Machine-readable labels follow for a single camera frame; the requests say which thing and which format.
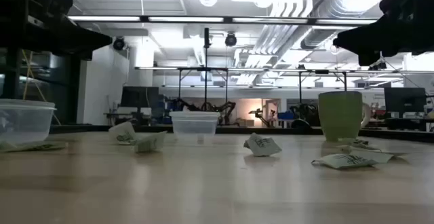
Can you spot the clear round plastic cup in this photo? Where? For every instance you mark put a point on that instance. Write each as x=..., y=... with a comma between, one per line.
x=194, y=124

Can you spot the clear plastic tub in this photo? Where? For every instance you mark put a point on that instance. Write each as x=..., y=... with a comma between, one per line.
x=23, y=122

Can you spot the green ceramic mug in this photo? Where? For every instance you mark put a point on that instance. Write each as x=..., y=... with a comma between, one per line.
x=340, y=115

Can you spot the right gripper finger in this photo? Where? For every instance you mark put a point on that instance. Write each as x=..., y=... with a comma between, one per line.
x=369, y=58
x=356, y=40

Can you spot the black background robot arm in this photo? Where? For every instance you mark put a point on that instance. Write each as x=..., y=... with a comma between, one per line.
x=223, y=108

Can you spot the black computer monitor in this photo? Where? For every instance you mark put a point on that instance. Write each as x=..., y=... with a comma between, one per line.
x=139, y=97
x=404, y=99

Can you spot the black tripod stand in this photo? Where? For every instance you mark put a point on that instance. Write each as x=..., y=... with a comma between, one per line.
x=206, y=74

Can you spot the black background rig frame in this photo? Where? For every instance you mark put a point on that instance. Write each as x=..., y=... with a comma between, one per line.
x=203, y=69
x=322, y=71

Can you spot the blue storage bin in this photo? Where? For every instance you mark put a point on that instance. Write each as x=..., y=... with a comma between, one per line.
x=286, y=115

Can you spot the black round ceiling camera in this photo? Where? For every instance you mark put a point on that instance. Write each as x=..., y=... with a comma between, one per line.
x=230, y=39
x=118, y=43

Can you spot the white green sweetener packet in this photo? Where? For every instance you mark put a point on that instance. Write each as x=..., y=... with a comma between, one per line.
x=342, y=161
x=149, y=142
x=262, y=146
x=373, y=156
x=121, y=133
x=37, y=146

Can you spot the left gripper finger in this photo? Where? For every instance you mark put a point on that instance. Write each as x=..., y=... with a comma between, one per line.
x=74, y=53
x=91, y=40

